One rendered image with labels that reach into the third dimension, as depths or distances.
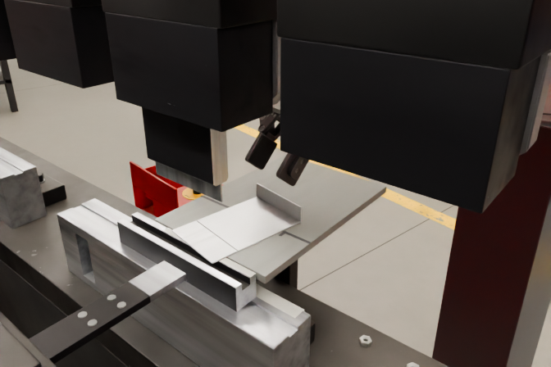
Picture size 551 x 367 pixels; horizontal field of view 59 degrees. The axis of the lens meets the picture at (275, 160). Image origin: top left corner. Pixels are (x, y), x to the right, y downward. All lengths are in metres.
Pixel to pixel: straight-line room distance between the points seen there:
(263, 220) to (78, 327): 0.24
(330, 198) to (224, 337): 0.24
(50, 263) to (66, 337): 0.35
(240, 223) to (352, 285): 1.57
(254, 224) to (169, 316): 0.14
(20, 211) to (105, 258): 0.29
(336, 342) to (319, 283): 1.51
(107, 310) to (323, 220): 0.27
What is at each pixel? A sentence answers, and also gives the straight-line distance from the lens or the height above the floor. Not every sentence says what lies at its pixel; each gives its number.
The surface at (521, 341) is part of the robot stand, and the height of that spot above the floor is 0.47.
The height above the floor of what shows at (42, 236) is 0.88.
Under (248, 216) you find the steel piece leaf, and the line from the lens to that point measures 0.61.
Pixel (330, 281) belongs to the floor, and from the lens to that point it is 2.14.
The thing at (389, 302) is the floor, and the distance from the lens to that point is 2.08.
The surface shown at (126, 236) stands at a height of 0.98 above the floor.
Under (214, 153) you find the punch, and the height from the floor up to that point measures 1.13.
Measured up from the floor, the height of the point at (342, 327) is 0.87.
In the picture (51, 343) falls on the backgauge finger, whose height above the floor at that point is 1.00.
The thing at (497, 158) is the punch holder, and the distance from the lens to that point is 0.28.
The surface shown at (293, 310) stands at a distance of 0.52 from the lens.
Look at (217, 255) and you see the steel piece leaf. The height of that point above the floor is 1.00.
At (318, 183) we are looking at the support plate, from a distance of 0.69.
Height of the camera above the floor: 1.31
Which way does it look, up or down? 24 degrees down
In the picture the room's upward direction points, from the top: straight up
